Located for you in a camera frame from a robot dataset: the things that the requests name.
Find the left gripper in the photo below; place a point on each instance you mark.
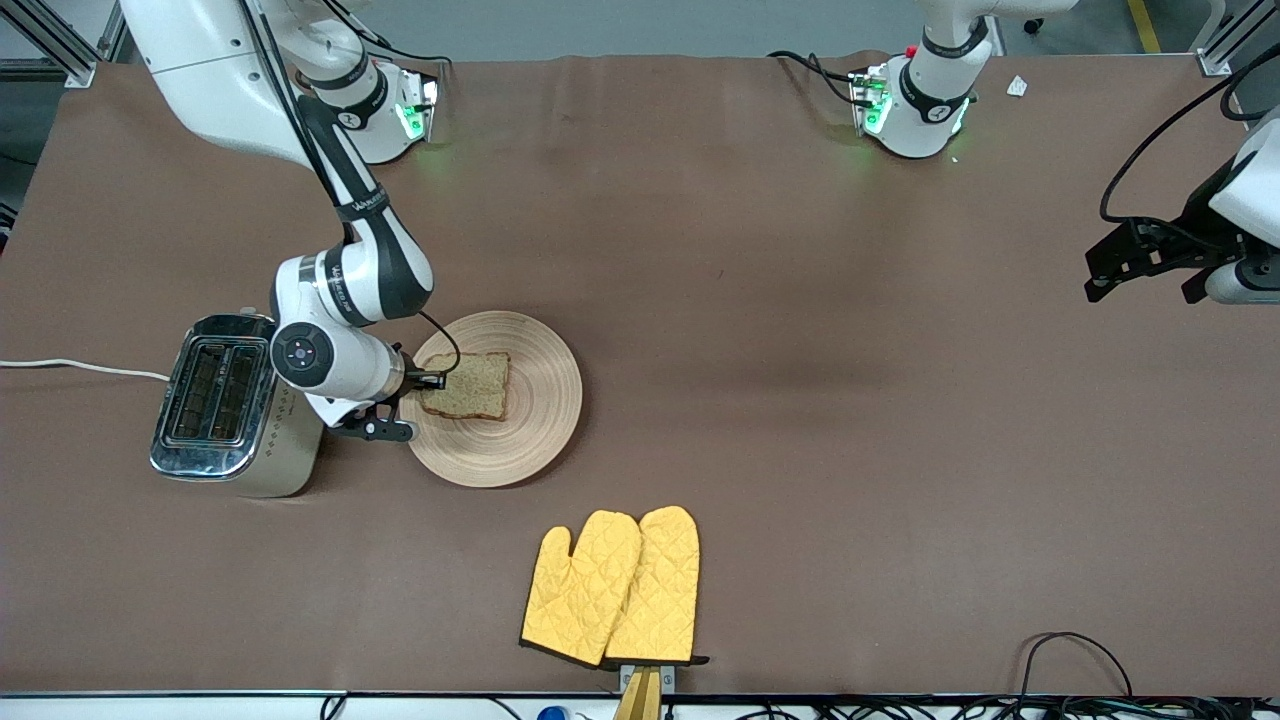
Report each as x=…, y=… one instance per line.
x=1196, y=222

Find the base connector box green lights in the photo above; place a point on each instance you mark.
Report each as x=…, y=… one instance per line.
x=418, y=110
x=870, y=100

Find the grey metal bracket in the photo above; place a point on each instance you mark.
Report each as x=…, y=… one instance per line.
x=668, y=680

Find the aluminium frame profile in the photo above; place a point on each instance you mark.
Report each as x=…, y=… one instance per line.
x=75, y=70
x=1215, y=62

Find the small blue object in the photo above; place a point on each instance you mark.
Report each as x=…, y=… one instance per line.
x=551, y=713

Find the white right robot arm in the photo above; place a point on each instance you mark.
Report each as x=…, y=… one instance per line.
x=200, y=80

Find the beige and chrome toaster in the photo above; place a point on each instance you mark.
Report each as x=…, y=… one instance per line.
x=215, y=400

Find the small white paper scrap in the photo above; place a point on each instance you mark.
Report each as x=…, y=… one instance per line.
x=1017, y=86

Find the round wooden plate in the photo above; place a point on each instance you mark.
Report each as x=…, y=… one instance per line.
x=530, y=430

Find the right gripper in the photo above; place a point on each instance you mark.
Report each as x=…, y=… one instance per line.
x=412, y=381

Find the yellow quilted oven mitt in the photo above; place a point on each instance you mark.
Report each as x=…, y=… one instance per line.
x=580, y=590
x=660, y=590

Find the yellow wooden beam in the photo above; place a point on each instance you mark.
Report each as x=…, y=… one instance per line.
x=640, y=700

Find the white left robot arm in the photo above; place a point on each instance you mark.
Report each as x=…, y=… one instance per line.
x=930, y=120

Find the brown bread slice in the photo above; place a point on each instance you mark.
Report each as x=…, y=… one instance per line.
x=470, y=385

